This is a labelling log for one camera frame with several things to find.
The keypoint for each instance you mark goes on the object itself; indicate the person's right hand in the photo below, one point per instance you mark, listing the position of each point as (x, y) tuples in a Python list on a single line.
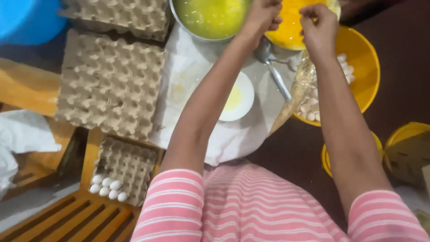
[(319, 33)]

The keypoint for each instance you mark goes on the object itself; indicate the person's left hand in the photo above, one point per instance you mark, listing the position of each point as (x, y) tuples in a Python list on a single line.
[(260, 18)]

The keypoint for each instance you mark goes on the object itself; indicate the person's left fingers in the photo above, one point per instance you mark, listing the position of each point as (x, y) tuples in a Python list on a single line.
[(276, 20)]

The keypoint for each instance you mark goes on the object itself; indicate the person's right fingers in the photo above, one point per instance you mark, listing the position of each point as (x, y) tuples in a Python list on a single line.
[(307, 18)]

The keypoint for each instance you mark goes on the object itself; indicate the bowl of orange egg yolks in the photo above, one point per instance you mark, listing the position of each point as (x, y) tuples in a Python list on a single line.
[(289, 32)]

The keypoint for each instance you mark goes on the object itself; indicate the metal spoon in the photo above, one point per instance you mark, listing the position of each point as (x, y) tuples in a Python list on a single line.
[(277, 79)]

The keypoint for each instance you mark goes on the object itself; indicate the metal bowl of egg whites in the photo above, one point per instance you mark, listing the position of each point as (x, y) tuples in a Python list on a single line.
[(210, 16)]

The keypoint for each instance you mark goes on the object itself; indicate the large yellow basin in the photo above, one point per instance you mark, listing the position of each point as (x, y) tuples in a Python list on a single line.
[(364, 67)]

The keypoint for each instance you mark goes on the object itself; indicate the clear plastic bag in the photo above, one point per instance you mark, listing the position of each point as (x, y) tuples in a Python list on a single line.
[(297, 94)]

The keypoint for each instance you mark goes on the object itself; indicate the white saucer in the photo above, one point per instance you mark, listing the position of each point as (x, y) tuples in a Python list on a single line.
[(240, 100)]

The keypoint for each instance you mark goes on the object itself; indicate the heap of white eggshells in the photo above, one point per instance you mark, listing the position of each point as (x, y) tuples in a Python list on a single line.
[(310, 107)]

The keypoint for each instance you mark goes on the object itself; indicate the white cloth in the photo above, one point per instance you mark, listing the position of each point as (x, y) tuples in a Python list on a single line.
[(188, 77)]

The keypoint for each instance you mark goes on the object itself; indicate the small yellow bucket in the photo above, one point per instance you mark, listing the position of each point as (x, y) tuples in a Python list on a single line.
[(325, 158)]

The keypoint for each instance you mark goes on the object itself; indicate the stack of empty egg trays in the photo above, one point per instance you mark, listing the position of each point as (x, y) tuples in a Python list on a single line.
[(124, 15), (107, 84)]

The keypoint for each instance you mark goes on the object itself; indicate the yellow bucket with cardboard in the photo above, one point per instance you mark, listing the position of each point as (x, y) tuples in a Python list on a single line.
[(408, 151)]

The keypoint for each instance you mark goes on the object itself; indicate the pink striped shirt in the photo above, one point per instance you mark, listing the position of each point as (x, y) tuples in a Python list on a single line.
[(255, 208)]

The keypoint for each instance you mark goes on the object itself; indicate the egg tray with eggs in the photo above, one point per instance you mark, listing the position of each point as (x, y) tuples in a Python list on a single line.
[(129, 164)]

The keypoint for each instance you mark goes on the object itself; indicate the cluster of white eggs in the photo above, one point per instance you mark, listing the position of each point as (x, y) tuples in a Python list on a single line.
[(107, 188)]

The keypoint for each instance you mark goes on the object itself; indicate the blue plastic tub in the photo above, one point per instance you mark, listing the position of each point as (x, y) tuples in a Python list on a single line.
[(27, 18)]

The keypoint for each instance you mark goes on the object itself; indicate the white plastic sheet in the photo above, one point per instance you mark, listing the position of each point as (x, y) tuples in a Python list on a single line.
[(20, 134)]

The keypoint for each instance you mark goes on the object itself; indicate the wooden slatted bench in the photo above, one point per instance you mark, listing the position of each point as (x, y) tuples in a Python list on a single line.
[(74, 218)]

